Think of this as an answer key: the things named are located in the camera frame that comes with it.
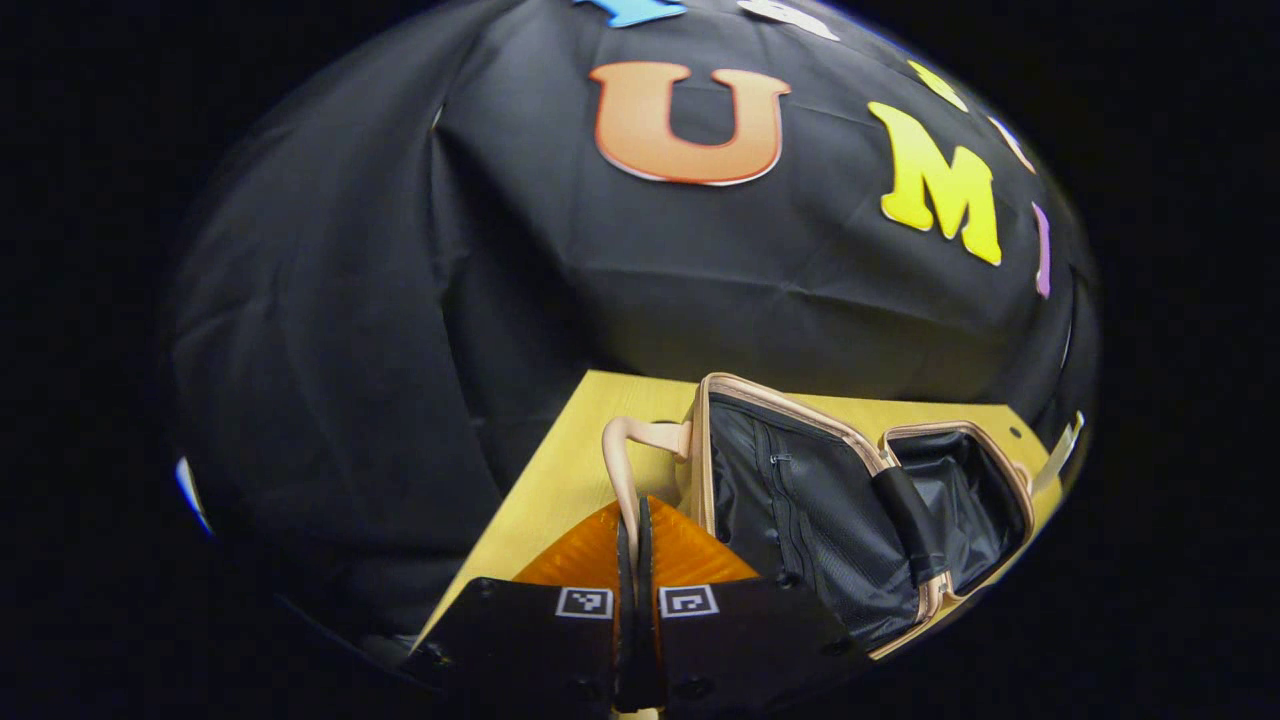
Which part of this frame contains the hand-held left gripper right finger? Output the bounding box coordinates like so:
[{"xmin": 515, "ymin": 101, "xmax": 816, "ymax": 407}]
[{"xmin": 640, "ymin": 497, "xmax": 873, "ymax": 714}]

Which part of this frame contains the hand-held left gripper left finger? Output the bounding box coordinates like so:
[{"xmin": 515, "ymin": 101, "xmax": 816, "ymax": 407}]
[{"xmin": 402, "ymin": 497, "xmax": 638, "ymax": 717}]

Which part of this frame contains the pink hard-shell suitcase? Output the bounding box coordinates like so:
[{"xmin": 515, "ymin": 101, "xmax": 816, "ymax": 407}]
[{"xmin": 601, "ymin": 372, "xmax": 1037, "ymax": 661}]

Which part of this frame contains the white and blue panel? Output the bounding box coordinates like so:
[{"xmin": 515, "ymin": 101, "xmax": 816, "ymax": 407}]
[{"xmin": 175, "ymin": 457, "xmax": 213, "ymax": 536}]

